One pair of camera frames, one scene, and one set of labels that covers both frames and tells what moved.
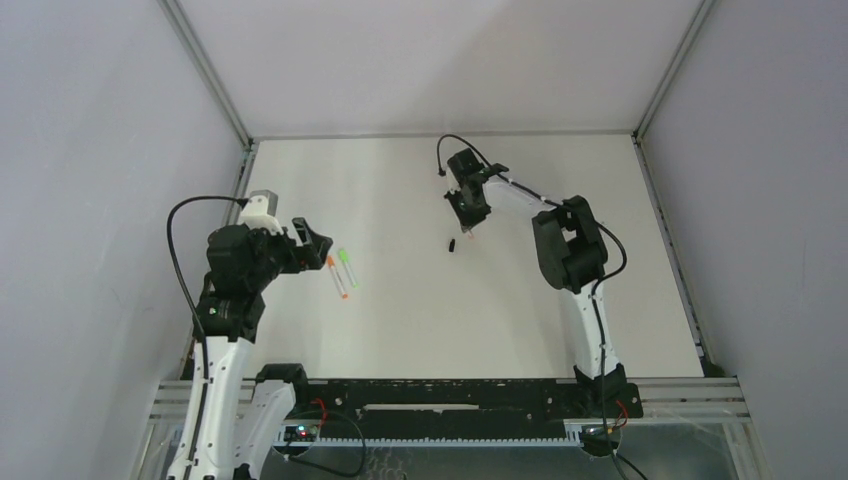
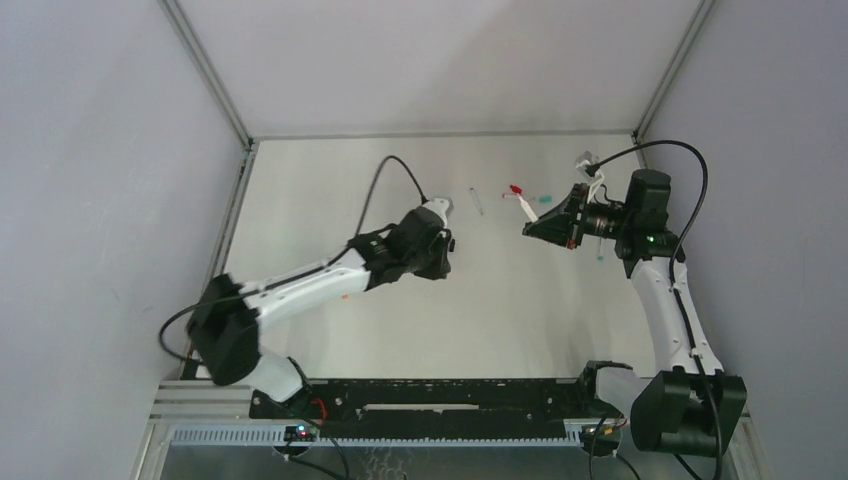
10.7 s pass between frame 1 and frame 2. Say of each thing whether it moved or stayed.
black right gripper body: moved
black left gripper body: moved
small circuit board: stayed
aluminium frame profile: stayed
